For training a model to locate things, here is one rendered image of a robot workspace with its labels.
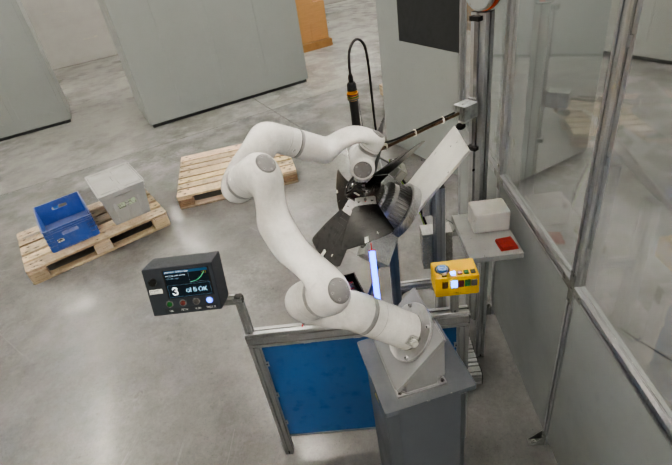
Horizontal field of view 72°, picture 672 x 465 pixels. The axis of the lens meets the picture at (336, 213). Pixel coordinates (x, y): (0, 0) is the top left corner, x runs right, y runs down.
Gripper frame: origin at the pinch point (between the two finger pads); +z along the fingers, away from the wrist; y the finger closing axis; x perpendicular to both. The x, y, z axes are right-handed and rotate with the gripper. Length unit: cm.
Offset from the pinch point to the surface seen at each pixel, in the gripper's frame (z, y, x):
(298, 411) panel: -37, -43, -119
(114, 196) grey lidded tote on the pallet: 183, -217, -109
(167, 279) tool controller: -41, -74, -29
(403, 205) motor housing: 1.2, 16.0, -37.0
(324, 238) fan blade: 4, -21, -51
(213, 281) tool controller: -41, -58, -32
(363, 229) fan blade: -18.3, -2.3, -33.4
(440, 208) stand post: 10, 34, -47
